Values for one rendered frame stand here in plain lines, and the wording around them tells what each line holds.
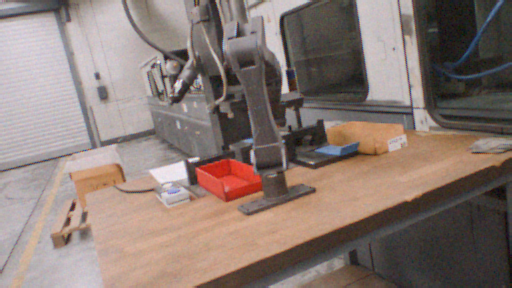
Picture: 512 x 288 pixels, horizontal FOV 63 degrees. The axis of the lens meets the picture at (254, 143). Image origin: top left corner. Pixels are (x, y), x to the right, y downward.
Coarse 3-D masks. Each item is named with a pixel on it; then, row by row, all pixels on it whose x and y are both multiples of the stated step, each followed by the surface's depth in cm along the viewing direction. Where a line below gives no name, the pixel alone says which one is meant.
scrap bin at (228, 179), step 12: (204, 168) 135; (216, 168) 136; (228, 168) 138; (240, 168) 130; (252, 168) 120; (204, 180) 127; (216, 180) 115; (228, 180) 132; (240, 180) 129; (252, 180) 123; (216, 192) 118; (228, 192) 112; (240, 192) 114; (252, 192) 115
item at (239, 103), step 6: (240, 84) 159; (222, 90) 157; (228, 90) 151; (234, 90) 146; (240, 90) 141; (240, 96) 140; (222, 102) 141; (228, 102) 136; (234, 102) 136; (240, 102) 137; (246, 102) 138; (222, 108) 142; (228, 108) 137; (234, 108) 136; (240, 108) 137; (246, 108) 138; (228, 114) 144
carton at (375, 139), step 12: (336, 132) 143; (348, 132) 137; (360, 132) 132; (372, 132) 144; (384, 132) 139; (396, 132) 133; (336, 144) 145; (348, 144) 139; (360, 144) 133; (372, 144) 127; (384, 144) 128; (396, 144) 130
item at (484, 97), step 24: (432, 0) 136; (456, 0) 127; (480, 0) 120; (504, 0) 113; (432, 24) 138; (456, 24) 129; (480, 24) 122; (504, 24) 115; (432, 48) 141; (456, 48) 132; (480, 48) 124; (504, 48) 117; (432, 72) 143; (456, 72) 134; (480, 72) 126; (504, 72) 119; (432, 96) 146; (456, 96) 136; (480, 96) 128; (504, 96) 121; (456, 120) 139; (480, 120) 130; (504, 120) 122
